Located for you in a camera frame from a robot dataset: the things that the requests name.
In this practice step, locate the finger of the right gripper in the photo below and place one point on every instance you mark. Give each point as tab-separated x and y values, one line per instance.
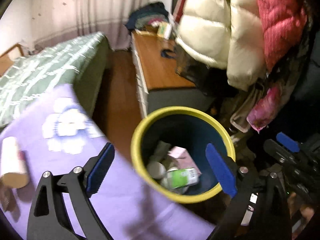
287	142

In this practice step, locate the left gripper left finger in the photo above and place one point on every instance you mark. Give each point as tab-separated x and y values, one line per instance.
61	207

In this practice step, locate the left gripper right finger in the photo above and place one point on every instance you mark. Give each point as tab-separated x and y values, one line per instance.
258	207

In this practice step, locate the floral paper cup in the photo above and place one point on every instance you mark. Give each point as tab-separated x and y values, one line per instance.
14	172

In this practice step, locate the pink milk carton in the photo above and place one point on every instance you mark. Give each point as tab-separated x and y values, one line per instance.
180	158

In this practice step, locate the yellow rimmed trash bin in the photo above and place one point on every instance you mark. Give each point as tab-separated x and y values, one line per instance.
187	128

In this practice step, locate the magenta floral scarf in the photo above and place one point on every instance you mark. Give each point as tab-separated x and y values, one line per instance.
266	108

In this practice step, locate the purple floral table cloth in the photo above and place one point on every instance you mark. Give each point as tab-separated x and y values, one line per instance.
127	206

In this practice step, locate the pink red quilted jacket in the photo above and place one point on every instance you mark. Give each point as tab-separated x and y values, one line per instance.
283	22

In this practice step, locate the cream puffer jacket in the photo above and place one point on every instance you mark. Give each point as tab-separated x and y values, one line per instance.
225	34

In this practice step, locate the wooden top low cabinet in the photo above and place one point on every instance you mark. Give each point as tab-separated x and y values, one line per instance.
158	85

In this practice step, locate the green checked bed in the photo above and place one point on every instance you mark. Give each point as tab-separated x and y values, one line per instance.
80	62

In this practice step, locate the pile of folded clothes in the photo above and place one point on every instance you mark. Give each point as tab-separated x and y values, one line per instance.
152	12

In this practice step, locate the striped window curtain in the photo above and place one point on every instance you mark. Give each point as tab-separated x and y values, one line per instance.
55	21

